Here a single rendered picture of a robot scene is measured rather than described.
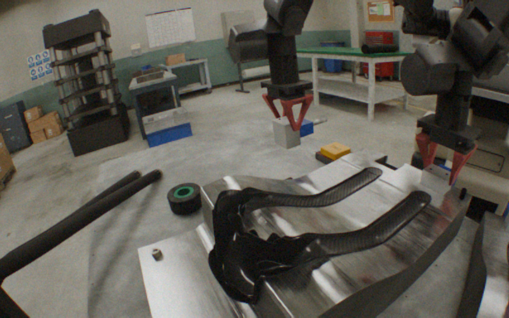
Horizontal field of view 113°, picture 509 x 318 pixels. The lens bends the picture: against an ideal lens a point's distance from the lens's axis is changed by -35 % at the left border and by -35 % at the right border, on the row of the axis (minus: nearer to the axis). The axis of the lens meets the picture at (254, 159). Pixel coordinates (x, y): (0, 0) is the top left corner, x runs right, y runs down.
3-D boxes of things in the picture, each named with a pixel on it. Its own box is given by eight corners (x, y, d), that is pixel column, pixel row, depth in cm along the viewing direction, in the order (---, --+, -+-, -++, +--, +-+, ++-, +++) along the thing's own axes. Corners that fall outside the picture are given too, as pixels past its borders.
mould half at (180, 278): (364, 180, 58) (368, 127, 52) (456, 235, 37) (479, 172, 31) (150, 272, 40) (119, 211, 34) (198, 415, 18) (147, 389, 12)
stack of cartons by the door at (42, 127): (65, 130, 514) (55, 98, 478) (61, 134, 487) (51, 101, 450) (37, 141, 486) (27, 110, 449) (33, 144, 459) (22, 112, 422)
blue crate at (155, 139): (187, 129, 368) (185, 115, 359) (193, 137, 334) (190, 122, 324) (148, 141, 348) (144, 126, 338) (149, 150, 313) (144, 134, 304)
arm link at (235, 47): (307, 8, 37) (285, -8, 42) (240, 12, 34) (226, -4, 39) (297, 65, 47) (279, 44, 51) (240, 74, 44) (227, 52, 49)
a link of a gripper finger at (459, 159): (453, 197, 32) (468, 142, 28) (419, 179, 38) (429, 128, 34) (467, 182, 34) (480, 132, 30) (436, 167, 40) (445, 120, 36)
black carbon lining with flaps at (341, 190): (369, 173, 48) (373, 128, 43) (437, 210, 34) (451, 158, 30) (198, 249, 35) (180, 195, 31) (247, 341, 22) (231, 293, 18)
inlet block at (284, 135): (319, 127, 62) (318, 106, 59) (333, 132, 58) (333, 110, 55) (275, 142, 57) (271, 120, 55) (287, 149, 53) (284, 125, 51)
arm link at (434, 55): (513, 57, 19) (475, 14, 23) (469, 48, 18) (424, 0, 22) (468, 110, 30) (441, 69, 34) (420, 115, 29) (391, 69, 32)
